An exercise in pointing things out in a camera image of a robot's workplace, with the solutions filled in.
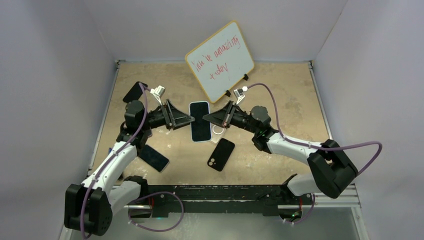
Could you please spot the whiteboard with red writing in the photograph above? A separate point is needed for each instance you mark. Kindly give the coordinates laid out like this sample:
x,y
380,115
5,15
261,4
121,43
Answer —
x,y
221,61

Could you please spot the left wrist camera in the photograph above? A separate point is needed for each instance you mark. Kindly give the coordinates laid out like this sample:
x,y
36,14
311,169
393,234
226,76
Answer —
x,y
157,93

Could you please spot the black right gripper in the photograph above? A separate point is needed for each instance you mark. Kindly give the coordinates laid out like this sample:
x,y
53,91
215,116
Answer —
x,y
221,117

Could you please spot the clear magsafe phone case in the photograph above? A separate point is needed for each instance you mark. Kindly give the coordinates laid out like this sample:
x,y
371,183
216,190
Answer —
x,y
217,133

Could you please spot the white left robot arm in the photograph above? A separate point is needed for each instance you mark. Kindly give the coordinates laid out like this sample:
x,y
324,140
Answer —
x,y
90,206

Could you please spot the black phone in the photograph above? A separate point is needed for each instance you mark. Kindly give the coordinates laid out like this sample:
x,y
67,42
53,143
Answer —
x,y
135,92
153,158

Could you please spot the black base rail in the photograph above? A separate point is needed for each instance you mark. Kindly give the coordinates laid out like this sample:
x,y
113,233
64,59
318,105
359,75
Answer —
x,y
268,200

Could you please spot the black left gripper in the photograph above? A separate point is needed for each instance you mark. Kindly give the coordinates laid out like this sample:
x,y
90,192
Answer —
x,y
179,119

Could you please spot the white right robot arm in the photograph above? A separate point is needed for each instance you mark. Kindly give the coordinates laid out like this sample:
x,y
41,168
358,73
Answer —
x,y
330,171

